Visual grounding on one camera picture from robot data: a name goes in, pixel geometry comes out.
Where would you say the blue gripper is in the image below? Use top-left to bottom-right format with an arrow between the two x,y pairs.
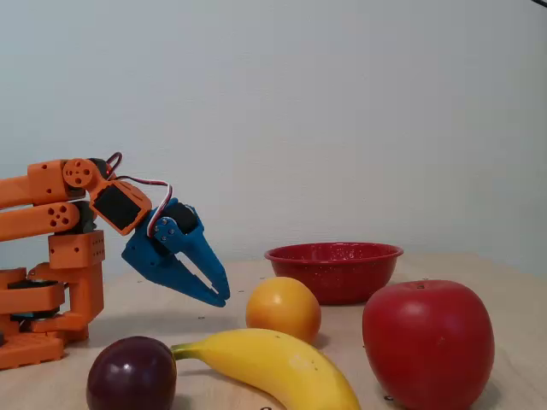
121,197 -> 232,308

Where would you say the yellow toy banana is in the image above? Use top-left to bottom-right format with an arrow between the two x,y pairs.
170,327 -> 362,410

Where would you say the red speckled bowl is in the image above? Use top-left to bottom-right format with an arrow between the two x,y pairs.
263,242 -> 405,306

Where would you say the orange toy fruit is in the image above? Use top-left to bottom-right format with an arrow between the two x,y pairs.
244,276 -> 322,346

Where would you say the dark purple toy plum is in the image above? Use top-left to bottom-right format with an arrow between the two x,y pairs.
85,336 -> 178,410

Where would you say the red toy apple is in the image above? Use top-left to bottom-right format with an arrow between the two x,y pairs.
362,279 -> 496,410

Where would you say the red white black servo cable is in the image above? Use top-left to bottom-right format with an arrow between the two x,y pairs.
104,151 -> 125,179
114,175 -> 174,237

